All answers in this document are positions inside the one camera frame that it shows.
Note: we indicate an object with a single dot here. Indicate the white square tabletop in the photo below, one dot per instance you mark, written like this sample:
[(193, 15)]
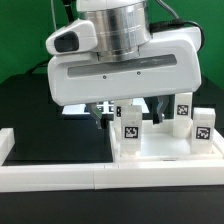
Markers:
[(158, 144)]

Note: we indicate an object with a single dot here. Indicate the white barrier wall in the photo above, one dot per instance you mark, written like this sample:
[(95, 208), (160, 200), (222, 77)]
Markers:
[(7, 142), (110, 176), (218, 142)]

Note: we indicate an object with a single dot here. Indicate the white front barrier wall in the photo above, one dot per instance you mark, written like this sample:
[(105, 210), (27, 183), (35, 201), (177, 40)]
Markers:
[(110, 176)]

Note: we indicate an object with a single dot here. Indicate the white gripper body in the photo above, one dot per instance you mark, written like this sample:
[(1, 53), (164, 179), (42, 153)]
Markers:
[(168, 64)]

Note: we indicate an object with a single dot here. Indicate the white right barrier wall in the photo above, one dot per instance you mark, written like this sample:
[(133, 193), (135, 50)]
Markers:
[(218, 142)]

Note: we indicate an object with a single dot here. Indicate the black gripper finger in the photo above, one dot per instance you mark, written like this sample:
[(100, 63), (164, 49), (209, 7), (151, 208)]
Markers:
[(95, 113), (159, 116)]

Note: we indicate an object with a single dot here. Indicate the white sheet with tags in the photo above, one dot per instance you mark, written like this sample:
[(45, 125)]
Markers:
[(106, 107)]

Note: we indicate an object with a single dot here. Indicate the white left barrier wall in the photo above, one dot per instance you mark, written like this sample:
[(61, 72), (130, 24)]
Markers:
[(7, 142)]

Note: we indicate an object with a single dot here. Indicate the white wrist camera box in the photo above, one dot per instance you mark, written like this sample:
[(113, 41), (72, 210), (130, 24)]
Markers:
[(77, 37)]

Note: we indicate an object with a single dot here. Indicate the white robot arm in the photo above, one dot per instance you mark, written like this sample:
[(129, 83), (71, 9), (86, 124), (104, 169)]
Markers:
[(111, 52)]

